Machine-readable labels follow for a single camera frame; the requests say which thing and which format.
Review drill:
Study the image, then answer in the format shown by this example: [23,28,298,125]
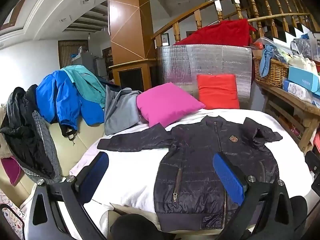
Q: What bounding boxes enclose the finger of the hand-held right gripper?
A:
[304,150,320,198]

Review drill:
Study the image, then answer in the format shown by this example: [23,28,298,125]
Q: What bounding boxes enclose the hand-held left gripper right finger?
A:
[212,152,300,240]

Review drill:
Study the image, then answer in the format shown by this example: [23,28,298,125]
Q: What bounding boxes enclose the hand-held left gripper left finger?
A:
[24,151,109,240]

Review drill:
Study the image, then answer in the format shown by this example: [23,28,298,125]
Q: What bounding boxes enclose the dark navy quilted jacket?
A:
[97,115,283,233]

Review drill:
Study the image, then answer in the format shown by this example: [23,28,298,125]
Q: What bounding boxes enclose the white blanket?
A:
[69,109,314,240]

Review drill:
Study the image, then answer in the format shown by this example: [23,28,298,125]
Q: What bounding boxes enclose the cream sofa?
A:
[0,102,108,240]

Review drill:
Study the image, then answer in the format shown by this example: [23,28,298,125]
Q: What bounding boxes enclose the grey knit garment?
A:
[19,111,62,184]

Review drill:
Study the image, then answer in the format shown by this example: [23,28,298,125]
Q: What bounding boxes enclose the wooden table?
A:
[254,80,320,153]

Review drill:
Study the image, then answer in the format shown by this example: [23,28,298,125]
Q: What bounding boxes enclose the patterned white box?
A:
[287,81,314,101]

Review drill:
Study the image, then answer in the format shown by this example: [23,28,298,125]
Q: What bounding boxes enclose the blue jacket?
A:
[36,70,105,137]

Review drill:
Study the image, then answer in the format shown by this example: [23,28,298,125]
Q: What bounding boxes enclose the magenta cloth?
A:
[1,156,22,186]

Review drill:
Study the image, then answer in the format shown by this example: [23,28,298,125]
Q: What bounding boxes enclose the black puffer jacket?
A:
[0,84,55,179]

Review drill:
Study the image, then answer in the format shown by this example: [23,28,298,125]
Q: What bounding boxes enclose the blue cardboard box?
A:
[287,66,320,93]

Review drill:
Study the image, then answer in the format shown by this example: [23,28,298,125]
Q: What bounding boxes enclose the red pillow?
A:
[197,74,240,110]

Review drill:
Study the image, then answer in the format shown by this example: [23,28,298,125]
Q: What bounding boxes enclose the teal jacket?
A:
[62,65,107,109]

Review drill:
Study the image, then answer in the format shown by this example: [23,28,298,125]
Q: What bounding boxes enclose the pink pillow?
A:
[136,82,206,128]

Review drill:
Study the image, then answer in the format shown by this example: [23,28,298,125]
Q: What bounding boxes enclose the printed cloth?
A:
[0,190,25,240]

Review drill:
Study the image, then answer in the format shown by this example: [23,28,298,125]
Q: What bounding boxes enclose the wicker basket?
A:
[252,56,290,88]

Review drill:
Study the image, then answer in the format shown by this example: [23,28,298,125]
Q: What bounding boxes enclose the grey refrigerator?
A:
[71,51,95,74]

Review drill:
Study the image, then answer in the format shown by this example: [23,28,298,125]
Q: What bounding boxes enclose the blue cloth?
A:
[259,44,282,77]

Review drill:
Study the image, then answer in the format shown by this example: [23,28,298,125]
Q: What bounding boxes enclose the clear plastic bag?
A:
[291,38,312,58]

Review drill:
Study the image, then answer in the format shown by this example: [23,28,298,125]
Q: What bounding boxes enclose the silver foil mat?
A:
[156,44,253,109]

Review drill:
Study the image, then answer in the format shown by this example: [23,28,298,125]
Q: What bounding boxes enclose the red blanket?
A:
[174,19,253,47]

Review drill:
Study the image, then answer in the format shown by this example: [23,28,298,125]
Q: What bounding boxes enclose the wooden stair railing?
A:
[151,0,320,47]

